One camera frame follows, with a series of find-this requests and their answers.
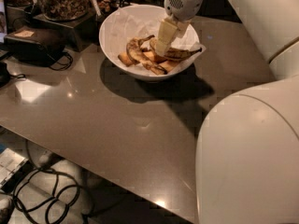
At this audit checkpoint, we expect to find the black cable on table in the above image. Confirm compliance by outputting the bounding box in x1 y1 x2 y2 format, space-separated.
48 50 75 72

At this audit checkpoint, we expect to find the brown spotted left banana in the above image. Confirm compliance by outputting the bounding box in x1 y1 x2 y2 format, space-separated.
126 35 166 75

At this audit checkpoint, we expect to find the yellow banana underneath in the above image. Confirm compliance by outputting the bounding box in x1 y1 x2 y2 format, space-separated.
118 51 166 66

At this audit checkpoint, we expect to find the black cable on floor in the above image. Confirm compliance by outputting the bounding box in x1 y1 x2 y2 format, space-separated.
11 140 132 224

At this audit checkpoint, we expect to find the white ceramic bowl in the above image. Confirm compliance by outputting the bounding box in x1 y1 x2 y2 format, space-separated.
99 5 206 82

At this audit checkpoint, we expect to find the yellow banana at right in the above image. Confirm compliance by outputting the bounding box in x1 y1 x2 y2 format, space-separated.
159 60 179 73

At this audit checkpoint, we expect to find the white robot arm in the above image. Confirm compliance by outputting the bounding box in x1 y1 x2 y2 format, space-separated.
195 0 299 224

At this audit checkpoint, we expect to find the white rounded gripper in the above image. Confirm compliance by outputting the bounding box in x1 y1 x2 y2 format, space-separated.
155 0 204 56

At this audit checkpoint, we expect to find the black box device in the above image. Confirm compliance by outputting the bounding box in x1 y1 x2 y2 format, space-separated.
4 26 65 67

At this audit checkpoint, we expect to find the spotted brown ripe banana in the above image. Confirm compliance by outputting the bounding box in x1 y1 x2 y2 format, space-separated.
149 37 203 63

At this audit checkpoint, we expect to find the white box on floor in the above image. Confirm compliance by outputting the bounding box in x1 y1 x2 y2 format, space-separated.
0 148 28 193

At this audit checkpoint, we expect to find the dark metal jar stand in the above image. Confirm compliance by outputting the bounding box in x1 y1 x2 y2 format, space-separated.
34 9 98 51

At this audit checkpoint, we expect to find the glass jar of nuts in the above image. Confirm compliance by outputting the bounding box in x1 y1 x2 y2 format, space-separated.
37 0 89 21

